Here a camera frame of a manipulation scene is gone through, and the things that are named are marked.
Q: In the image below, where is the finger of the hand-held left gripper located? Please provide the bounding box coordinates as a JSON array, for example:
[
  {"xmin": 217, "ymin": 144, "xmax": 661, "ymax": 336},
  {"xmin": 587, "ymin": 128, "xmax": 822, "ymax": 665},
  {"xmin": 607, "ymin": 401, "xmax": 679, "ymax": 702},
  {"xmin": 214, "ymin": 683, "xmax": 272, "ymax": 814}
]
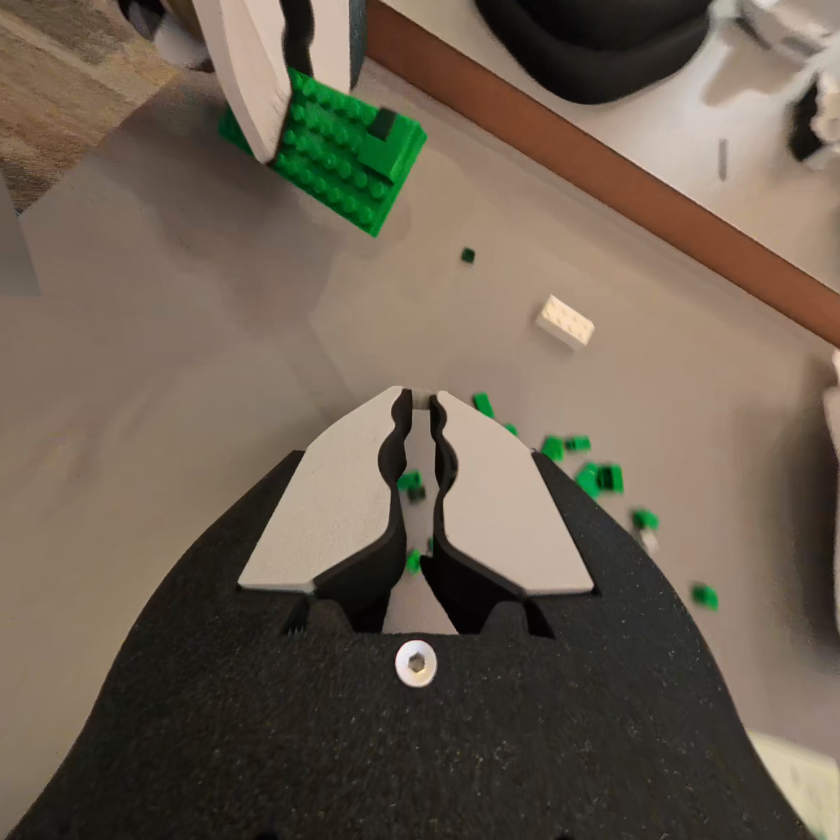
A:
[
  {"xmin": 195, "ymin": 0, "xmax": 294, "ymax": 166},
  {"xmin": 284, "ymin": 0, "xmax": 370, "ymax": 94}
]

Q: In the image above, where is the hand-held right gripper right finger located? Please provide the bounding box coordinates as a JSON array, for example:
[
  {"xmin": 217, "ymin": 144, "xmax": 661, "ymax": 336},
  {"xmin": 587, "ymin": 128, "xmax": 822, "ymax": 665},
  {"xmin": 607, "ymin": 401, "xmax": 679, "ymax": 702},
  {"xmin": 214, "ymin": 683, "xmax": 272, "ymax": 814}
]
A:
[{"xmin": 430, "ymin": 390, "xmax": 595, "ymax": 599}]

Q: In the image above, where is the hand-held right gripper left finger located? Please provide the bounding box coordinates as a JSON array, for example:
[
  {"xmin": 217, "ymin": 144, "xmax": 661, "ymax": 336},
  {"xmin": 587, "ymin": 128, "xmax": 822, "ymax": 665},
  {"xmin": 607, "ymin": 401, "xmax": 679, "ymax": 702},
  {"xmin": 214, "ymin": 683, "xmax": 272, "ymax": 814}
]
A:
[{"xmin": 237, "ymin": 388, "xmax": 412, "ymax": 595}]

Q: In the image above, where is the green studded brick plate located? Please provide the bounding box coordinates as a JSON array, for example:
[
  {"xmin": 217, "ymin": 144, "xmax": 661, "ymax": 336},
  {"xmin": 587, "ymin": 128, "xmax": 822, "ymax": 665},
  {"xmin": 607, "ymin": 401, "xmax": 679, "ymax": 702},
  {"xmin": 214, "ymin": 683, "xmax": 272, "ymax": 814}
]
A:
[{"xmin": 217, "ymin": 69, "xmax": 429, "ymax": 241}]

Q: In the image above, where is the grey desk with brown edge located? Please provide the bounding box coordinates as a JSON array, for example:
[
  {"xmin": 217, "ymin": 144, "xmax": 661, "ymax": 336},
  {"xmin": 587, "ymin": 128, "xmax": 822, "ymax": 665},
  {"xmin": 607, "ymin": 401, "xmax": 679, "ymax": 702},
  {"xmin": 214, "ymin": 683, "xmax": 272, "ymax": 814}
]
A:
[{"xmin": 365, "ymin": 0, "xmax": 840, "ymax": 350}]

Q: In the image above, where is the scatter of small green bricks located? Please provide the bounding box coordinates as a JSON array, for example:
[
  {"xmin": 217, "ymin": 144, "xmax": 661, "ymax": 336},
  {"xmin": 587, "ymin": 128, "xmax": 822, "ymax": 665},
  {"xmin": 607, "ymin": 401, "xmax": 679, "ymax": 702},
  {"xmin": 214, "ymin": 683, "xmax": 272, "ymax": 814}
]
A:
[{"xmin": 397, "ymin": 390, "xmax": 721, "ymax": 613}]

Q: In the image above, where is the white rectangular brick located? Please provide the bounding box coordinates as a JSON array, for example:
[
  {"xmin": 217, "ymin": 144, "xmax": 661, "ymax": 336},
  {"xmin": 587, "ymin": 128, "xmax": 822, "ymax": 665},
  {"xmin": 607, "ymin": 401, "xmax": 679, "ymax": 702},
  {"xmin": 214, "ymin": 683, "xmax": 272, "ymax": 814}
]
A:
[{"xmin": 533, "ymin": 294, "xmax": 597, "ymax": 351}]

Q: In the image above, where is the idle black gripper device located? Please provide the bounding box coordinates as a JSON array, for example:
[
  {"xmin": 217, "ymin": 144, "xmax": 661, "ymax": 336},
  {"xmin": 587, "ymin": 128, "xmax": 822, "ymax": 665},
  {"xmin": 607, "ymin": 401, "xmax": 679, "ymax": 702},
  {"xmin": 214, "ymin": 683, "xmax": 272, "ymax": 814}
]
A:
[{"xmin": 473, "ymin": 0, "xmax": 718, "ymax": 107}]

